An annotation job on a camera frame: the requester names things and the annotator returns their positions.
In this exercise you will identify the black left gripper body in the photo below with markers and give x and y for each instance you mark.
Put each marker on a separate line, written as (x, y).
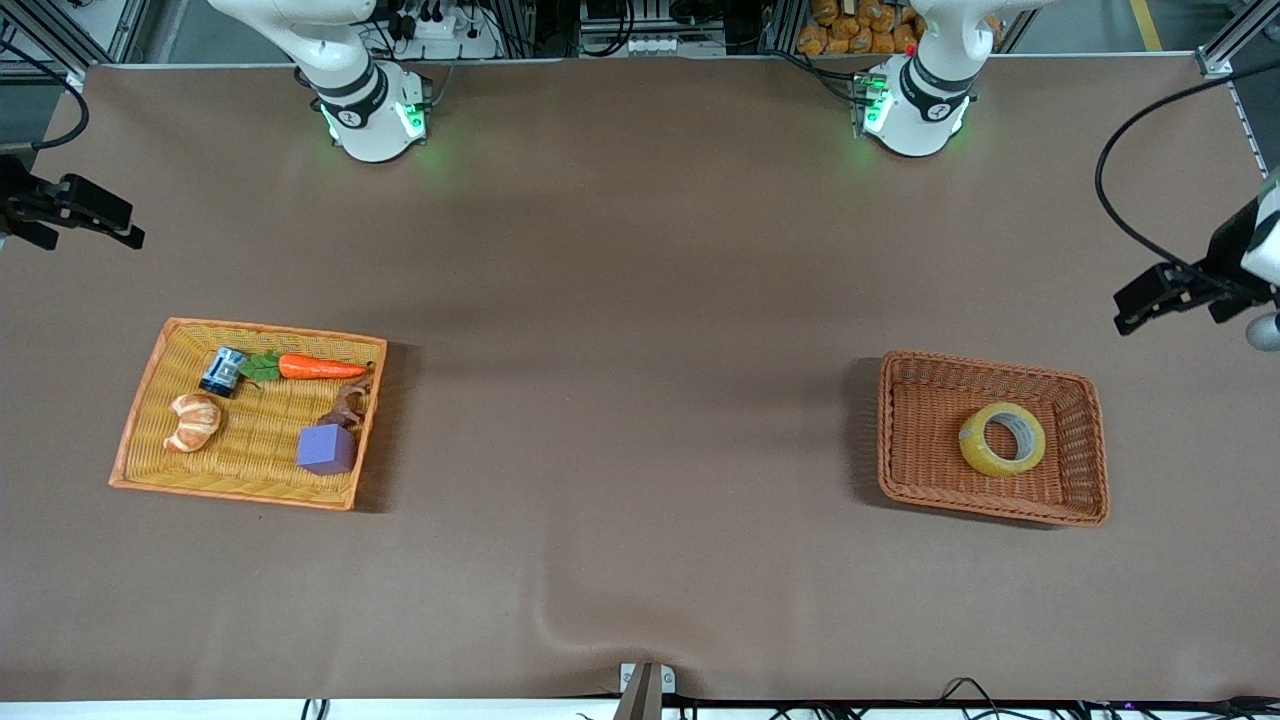
(1226, 258)

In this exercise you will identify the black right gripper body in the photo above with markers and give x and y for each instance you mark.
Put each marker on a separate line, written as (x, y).
(18, 190)

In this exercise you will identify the yellow packing tape roll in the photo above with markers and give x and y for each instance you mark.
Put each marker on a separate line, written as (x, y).
(975, 452)

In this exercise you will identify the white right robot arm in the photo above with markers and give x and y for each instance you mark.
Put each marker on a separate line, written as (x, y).
(365, 105)

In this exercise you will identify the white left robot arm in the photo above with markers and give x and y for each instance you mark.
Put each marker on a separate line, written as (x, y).
(925, 100)

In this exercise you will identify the small blue can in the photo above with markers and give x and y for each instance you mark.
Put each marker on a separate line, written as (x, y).
(223, 372)

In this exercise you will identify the toy croissant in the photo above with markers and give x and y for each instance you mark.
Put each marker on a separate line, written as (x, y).
(193, 422)

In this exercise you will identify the orange toy carrot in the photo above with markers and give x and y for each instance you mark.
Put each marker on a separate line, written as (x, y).
(312, 367)

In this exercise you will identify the yellow wicker tray orange rim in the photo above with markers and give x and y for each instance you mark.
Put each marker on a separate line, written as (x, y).
(250, 450)

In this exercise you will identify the brown wicker basket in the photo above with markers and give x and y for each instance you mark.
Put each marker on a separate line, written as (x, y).
(920, 440)

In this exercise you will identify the purple cube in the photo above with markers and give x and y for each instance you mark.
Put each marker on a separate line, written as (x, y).
(325, 450)

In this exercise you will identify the white power strip with plugs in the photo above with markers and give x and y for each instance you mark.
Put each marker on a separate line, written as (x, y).
(445, 30)

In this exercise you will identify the pile of orange bread toys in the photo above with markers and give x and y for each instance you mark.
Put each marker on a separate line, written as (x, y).
(860, 25)

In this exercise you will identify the small white power strip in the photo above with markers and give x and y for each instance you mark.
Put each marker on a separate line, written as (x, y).
(658, 45)

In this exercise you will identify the aluminium frame profile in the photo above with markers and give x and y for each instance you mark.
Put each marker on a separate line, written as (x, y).
(50, 35)
(1232, 40)

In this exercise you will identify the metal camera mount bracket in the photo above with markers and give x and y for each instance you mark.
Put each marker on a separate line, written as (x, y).
(645, 688)

